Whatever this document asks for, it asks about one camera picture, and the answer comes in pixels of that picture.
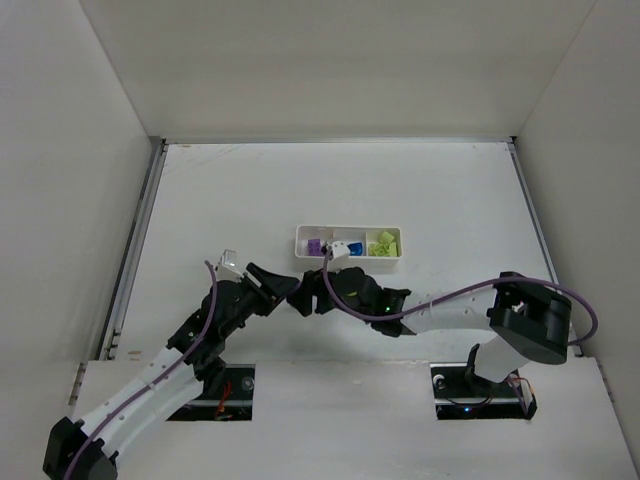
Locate blue lego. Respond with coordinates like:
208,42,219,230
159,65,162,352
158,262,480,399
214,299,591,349
347,242,365,257

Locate green lego brick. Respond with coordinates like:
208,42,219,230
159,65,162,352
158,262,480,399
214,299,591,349
366,230,401,258

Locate purple rounded lego brick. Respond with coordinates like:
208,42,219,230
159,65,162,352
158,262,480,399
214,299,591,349
306,238,324,257

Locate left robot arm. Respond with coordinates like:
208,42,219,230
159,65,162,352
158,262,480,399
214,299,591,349
43,263,299,479

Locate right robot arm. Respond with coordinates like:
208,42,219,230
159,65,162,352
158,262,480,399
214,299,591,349
287,267,572,383

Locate white divided sorting tray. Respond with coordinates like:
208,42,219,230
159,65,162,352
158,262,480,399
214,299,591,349
293,225,404,272

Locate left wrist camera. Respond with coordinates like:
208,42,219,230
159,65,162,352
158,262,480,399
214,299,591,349
215,249,243,283

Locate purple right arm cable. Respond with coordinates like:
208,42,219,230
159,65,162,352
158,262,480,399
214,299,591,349
322,252,600,347

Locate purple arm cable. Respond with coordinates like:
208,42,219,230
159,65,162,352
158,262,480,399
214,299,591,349
61,259,221,480
322,252,600,347

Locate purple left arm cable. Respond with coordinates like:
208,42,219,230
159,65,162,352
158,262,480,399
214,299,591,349
61,259,221,480

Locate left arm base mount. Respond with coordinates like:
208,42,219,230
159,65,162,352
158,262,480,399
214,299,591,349
169,364,255,422

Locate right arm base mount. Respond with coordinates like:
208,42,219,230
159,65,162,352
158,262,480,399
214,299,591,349
430,363,538,421

